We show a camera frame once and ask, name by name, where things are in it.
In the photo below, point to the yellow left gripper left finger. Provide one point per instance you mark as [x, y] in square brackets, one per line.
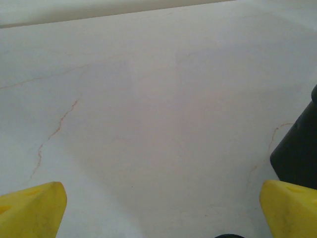
[32, 210]

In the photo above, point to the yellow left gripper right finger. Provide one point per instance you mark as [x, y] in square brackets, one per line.
[292, 213]

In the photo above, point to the starry night print box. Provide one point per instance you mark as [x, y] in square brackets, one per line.
[299, 153]

